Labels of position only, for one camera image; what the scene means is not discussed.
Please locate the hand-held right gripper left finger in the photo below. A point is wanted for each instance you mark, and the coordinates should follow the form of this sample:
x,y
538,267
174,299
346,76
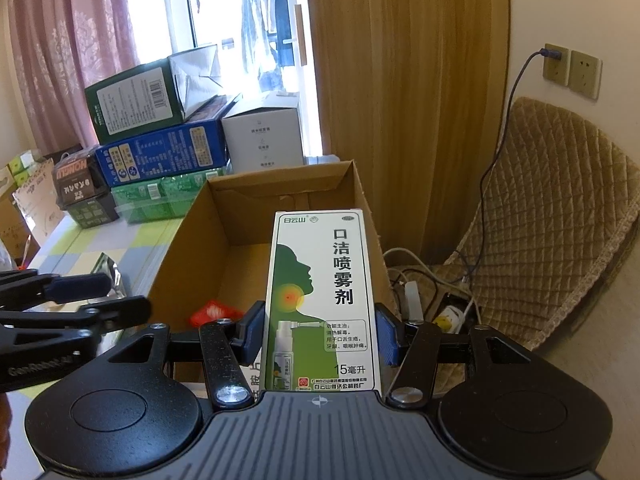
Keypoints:
x,y
225,355

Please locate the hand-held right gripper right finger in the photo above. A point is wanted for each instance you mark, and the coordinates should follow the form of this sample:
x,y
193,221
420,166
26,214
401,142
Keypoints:
x,y
387,335

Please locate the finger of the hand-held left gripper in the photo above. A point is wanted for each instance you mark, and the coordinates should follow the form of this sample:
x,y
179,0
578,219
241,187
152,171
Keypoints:
x,y
80,286
120,312

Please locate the large white medicine box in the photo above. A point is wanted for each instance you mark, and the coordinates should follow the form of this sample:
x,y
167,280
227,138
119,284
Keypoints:
x,y
250,375

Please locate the silver foil pouch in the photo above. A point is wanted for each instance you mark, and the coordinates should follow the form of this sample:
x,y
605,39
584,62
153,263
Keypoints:
x,y
114,277

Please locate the red snack packet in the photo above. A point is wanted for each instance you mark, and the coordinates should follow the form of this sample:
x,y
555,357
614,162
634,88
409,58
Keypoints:
x,y
212,314

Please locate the green and white spray box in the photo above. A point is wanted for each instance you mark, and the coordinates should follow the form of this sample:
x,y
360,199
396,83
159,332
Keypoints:
x,y
322,280

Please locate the cardboard box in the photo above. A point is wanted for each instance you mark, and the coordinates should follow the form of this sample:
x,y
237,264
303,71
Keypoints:
x,y
240,220

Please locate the desktop with checked tablecloth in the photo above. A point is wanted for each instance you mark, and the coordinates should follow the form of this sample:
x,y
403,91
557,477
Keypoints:
x,y
100,245

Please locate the white adapter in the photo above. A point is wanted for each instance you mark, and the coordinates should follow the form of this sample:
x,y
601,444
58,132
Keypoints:
x,y
413,300

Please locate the pink printed paper bag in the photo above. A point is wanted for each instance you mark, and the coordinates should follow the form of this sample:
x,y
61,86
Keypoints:
x,y
35,200

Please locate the dark instant noodle box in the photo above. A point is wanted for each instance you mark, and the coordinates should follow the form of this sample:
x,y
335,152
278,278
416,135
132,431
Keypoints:
x,y
85,185

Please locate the green wrapped pack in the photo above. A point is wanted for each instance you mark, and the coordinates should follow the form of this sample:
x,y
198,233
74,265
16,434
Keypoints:
x,y
160,195

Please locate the small green boxes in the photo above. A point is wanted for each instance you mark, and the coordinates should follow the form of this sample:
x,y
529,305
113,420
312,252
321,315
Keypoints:
x,y
22,166

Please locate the blue carton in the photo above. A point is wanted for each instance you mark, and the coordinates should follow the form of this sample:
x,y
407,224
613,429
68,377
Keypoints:
x,y
160,155

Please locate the dark green carton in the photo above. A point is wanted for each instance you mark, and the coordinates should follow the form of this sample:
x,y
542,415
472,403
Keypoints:
x,y
140,100

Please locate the quilted chair back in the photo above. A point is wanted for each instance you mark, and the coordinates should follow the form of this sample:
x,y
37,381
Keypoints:
x,y
550,220

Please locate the white carton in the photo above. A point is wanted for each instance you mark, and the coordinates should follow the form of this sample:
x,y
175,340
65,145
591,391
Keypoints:
x,y
262,135

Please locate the wooden wardrobe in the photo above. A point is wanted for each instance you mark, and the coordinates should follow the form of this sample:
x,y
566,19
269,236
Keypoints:
x,y
410,100

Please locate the pink curtain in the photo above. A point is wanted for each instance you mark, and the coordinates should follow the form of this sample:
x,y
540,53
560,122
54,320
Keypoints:
x,y
65,45

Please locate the hanging dark clothes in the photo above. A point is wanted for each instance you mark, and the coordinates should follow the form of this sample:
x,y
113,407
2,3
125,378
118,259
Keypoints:
x,y
270,20

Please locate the wall socket with plug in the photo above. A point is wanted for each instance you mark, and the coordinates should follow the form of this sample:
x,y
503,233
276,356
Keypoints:
x,y
556,64

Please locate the empty wall socket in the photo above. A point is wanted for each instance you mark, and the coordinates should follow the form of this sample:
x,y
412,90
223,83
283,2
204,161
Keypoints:
x,y
586,74

